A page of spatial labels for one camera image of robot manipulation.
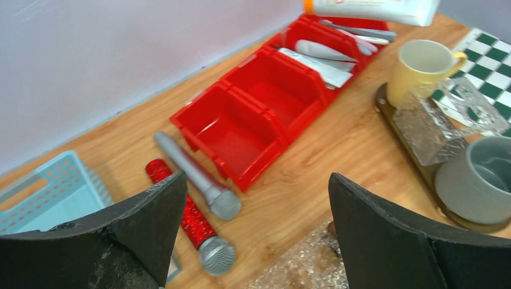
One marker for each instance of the light blue plastic basket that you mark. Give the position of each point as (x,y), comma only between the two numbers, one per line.
(71,190)

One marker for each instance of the red bin with toothbrushes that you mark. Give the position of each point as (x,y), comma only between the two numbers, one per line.
(350,22)

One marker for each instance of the clear textured plastic sheet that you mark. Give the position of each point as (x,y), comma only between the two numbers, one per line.
(435,119)

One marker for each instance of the white toothbrush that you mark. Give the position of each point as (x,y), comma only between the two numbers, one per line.
(374,40)

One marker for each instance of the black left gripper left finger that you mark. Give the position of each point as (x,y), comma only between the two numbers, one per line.
(126,245)

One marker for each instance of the silver microphone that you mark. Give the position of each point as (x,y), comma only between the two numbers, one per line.
(221,200)

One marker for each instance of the red glitter microphone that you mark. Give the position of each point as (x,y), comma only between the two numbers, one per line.
(216,254)

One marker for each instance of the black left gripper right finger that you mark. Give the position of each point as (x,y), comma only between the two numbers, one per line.
(384,245)

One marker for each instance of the brown oval wooden tray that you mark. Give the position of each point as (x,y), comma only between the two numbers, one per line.
(427,172)

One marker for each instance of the grey green mug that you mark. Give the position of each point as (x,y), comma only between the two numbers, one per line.
(475,184)

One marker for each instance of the green white chessboard mat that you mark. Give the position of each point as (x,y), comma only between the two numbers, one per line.
(488,70)

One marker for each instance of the white toothpaste tube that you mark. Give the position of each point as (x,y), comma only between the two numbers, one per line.
(333,77)
(409,12)

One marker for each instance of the grey toothpaste tube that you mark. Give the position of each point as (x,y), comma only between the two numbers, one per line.
(325,55)

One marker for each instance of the cream yellow mug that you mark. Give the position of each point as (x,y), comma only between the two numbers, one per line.
(421,62)

